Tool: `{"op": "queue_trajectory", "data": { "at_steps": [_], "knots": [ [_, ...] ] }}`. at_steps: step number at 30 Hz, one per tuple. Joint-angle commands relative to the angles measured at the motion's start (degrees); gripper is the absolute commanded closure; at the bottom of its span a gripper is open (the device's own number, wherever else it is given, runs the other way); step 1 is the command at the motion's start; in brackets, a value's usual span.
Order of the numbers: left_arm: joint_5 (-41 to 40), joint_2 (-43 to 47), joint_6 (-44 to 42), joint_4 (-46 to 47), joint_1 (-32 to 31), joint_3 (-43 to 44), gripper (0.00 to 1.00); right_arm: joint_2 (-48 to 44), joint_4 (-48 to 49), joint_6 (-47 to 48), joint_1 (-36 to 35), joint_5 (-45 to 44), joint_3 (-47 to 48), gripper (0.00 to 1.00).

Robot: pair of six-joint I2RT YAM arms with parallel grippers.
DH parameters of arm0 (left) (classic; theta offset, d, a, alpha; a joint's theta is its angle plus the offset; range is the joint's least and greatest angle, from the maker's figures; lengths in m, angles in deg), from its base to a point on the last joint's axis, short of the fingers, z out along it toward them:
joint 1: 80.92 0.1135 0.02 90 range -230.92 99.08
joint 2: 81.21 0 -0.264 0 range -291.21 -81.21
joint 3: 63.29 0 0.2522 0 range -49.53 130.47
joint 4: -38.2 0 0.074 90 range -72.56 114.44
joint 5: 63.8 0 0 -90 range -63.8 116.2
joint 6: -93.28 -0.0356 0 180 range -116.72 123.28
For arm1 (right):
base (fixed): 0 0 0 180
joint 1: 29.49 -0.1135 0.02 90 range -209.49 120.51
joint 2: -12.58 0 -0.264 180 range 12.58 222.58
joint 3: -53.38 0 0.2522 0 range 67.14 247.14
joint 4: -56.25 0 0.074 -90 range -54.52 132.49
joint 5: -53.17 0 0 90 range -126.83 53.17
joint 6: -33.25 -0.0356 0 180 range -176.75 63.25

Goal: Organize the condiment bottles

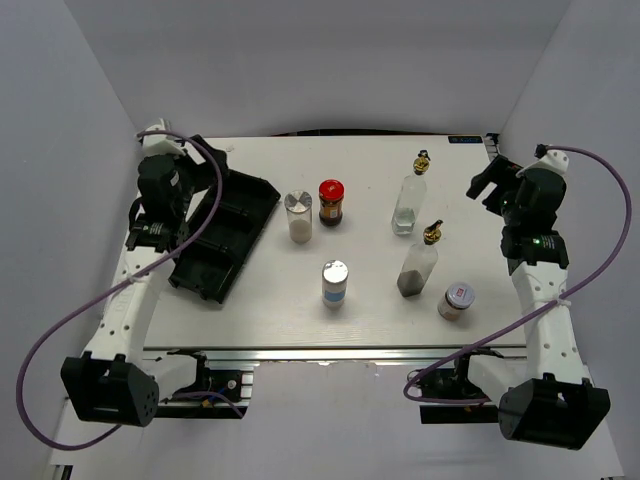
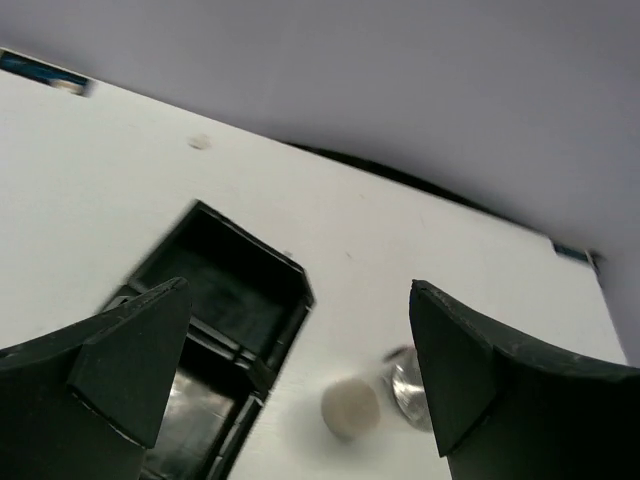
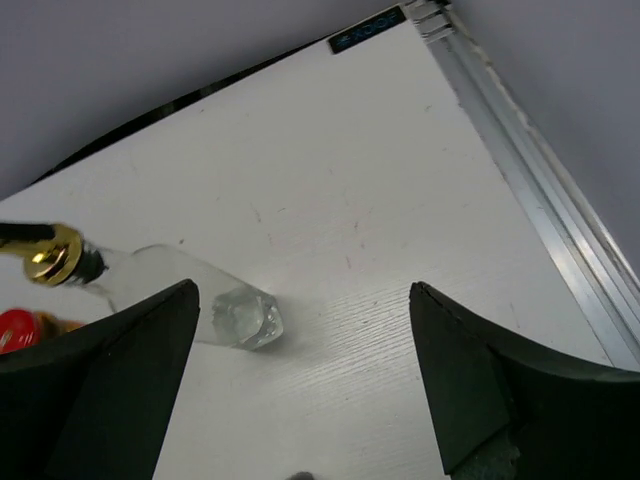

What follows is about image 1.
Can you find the black condiment tray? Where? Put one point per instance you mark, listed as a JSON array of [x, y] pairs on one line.
[[211, 264]]

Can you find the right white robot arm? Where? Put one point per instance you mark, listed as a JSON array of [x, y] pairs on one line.
[[554, 404]]

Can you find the clear oil bottle gold spout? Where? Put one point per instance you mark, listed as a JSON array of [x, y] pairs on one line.
[[411, 196]]

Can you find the red lid sauce jar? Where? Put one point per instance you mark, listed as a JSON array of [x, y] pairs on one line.
[[331, 196]]

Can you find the blue label silver lid jar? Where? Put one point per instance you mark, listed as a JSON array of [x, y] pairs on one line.
[[334, 283]]

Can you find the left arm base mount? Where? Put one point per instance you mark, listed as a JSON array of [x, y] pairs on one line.
[[193, 386]]

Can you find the blue logo sticker right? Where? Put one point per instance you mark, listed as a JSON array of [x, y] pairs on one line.
[[465, 139]]

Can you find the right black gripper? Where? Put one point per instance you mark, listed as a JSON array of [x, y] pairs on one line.
[[500, 172]]

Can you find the aluminium table rail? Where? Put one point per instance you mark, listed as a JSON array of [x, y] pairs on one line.
[[329, 354]]

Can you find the dark sauce bottle gold spout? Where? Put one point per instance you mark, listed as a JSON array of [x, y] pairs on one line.
[[420, 262]]

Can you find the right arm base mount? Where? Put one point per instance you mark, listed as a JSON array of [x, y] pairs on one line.
[[452, 383]]

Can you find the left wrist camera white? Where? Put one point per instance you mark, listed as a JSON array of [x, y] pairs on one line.
[[159, 144]]

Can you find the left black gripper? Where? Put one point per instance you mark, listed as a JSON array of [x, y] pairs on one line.
[[208, 172]]

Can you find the white lid brown jar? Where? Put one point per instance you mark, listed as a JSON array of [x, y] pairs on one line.
[[457, 298]]

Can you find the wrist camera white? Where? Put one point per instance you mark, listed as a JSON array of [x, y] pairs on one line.
[[551, 159], [159, 144]]

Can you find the glass jar white powder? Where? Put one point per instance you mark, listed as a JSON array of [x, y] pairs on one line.
[[298, 206]]

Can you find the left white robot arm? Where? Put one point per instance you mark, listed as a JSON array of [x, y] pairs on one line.
[[111, 382]]

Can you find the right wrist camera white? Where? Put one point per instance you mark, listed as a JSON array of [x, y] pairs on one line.
[[551, 159]]

